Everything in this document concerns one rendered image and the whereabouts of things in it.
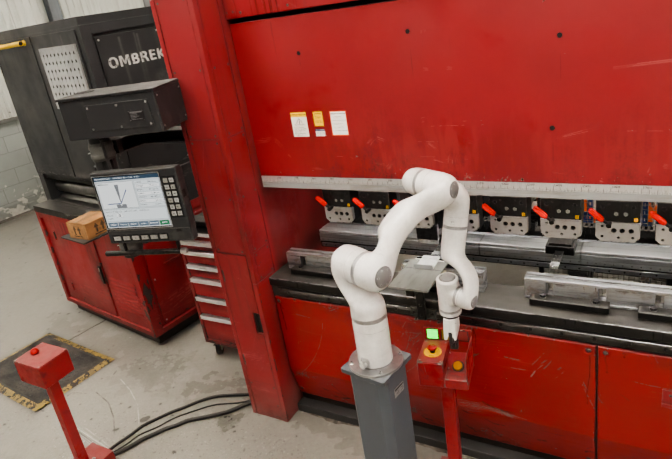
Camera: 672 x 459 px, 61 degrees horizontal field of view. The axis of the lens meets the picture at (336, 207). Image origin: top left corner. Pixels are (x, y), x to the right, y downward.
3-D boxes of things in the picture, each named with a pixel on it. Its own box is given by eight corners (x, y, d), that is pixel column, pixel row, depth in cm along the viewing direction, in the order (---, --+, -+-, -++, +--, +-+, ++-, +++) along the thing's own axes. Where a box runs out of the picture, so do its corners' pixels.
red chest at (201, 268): (208, 357, 393) (171, 225, 358) (251, 318, 433) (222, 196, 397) (266, 371, 368) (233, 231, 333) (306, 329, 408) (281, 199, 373)
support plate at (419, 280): (388, 288, 245) (388, 286, 245) (411, 260, 266) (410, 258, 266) (427, 293, 236) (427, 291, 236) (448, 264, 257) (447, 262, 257)
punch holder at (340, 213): (326, 221, 278) (321, 189, 272) (335, 214, 285) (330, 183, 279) (353, 223, 270) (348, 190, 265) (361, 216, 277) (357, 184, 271)
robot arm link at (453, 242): (489, 229, 205) (480, 308, 211) (451, 220, 216) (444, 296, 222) (476, 233, 199) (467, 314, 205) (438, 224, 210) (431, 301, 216)
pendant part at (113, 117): (107, 268, 284) (52, 99, 254) (134, 246, 306) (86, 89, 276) (199, 265, 270) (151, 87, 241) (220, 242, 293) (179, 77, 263)
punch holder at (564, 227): (540, 236, 228) (539, 198, 222) (544, 227, 235) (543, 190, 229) (581, 239, 220) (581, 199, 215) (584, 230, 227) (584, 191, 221)
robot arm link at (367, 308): (367, 329, 183) (357, 263, 175) (332, 310, 197) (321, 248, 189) (394, 313, 190) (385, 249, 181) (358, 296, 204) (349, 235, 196)
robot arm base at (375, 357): (383, 385, 185) (376, 337, 179) (338, 368, 197) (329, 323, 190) (413, 353, 198) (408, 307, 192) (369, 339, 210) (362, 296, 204)
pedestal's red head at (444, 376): (419, 385, 234) (414, 348, 227) (427, 361, 247) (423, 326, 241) (468, 390, 226) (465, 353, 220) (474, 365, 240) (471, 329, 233)
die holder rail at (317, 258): (288, 268, 305) (285, 252, 301) (294, 263, 309) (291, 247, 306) (372, 278, 280) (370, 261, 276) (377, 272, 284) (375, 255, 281)
